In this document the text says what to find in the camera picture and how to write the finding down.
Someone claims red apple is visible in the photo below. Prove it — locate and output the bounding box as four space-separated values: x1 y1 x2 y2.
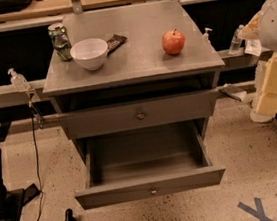
161 29 185 55

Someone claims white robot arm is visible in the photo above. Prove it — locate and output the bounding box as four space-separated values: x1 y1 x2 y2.
240 0 277 123

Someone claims grey upper closed drawer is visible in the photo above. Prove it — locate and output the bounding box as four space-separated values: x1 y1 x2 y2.
59 90 218 139

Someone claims grey drawer cabinet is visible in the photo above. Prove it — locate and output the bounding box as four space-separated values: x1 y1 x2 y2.
43 1 224 156

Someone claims grey open lower drawer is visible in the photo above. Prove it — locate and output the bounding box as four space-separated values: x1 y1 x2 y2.
75 121 225 210

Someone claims white wipes packet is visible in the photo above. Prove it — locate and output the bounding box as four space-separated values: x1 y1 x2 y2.
244 39 262 57

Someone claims clear water bottle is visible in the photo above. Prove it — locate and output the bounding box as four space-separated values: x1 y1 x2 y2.
228 24 244 55

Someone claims small pump bottle right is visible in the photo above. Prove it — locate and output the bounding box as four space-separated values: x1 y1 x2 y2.
203 27 212 44

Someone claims blue tape cross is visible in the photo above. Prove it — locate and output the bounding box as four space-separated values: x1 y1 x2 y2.
238 198 274 221

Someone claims white bowl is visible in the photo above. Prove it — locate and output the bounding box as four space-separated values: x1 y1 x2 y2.
70 38 108 71

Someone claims green soda can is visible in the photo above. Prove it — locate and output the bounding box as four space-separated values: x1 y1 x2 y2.
48 22 72 61

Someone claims clear sanitizer pump bottle left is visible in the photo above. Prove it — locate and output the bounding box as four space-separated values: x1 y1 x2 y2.
8 69 30 93

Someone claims black cable on floor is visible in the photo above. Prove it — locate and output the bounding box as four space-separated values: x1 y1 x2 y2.
0 100 53 221

